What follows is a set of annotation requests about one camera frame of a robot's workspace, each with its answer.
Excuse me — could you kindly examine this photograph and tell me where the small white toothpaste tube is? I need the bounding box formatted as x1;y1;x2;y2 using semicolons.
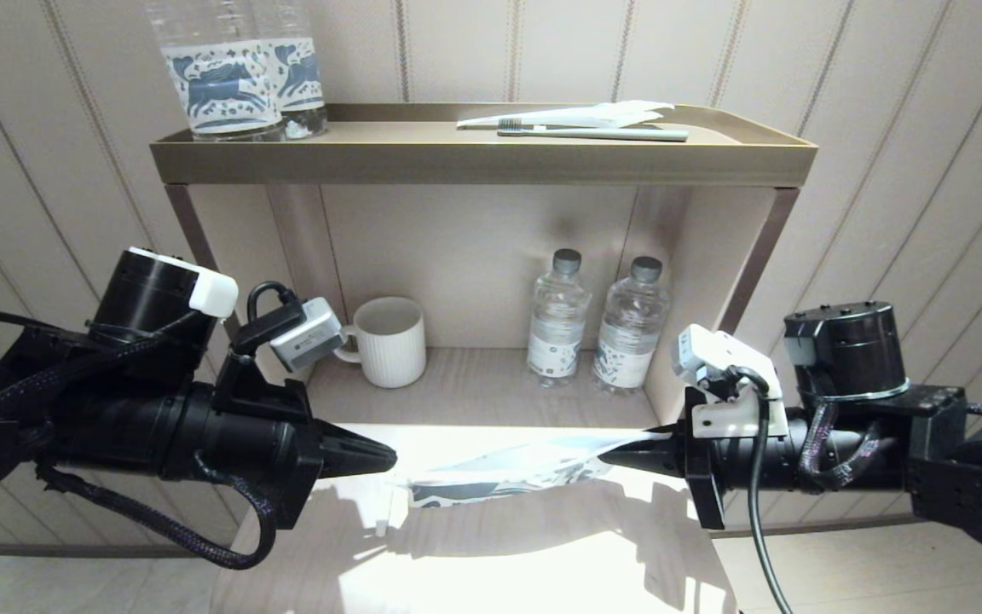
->
372;488;411;538

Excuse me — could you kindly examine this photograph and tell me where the blue horse print pouch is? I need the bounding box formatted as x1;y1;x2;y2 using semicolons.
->
406;431;671;510

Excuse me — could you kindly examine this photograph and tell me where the white ribbed mug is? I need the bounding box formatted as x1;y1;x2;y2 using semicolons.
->
331;296;428;390

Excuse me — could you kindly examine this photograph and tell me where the small clear water bottle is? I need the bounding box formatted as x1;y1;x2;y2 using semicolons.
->
592;256;673;395
527;248;590;387

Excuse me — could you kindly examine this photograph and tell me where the brown shelf unit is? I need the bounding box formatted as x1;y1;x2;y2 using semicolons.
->
150;102;817;444

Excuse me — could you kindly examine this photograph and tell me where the pale green toothbrush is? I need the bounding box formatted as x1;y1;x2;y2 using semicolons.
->
496;119;690;143

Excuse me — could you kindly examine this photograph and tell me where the white paper wrapper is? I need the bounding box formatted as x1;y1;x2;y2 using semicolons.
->
457;101;676;130

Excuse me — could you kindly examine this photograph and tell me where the large horse label water bottle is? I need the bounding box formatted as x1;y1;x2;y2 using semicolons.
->
143;0;286;142
251;0;328;140

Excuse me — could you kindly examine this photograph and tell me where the black right camera cable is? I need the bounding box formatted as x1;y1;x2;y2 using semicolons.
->
730;365;792;614

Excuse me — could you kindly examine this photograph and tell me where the black camera cable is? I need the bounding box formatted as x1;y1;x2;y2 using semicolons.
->
730;365;792;614
245;281;300;327

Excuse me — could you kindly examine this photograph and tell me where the white right camera bracket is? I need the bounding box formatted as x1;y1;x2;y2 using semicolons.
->
691;375;790;439

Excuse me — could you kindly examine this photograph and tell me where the black left camera bracket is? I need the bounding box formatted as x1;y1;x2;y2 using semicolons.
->
214;307;313;420

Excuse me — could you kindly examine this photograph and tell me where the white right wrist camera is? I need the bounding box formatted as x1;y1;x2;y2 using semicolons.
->
672;324;777;393

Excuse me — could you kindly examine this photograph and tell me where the braided black right arm cable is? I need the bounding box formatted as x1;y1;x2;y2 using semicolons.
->
798;401;889;492

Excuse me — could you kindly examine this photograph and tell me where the braided black arm cable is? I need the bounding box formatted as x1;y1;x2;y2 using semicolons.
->
35;452;279;571
0;311;202;427
798;401;889;492

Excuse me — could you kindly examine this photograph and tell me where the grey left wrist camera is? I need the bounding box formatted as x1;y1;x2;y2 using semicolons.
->
269;297;345;373

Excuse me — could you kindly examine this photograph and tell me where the braided black left arm cable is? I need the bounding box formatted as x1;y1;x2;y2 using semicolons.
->
0;311;202;427
35;452;279;571

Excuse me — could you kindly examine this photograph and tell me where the black left camera cable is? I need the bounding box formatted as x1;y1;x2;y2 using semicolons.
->
245;281;300;327

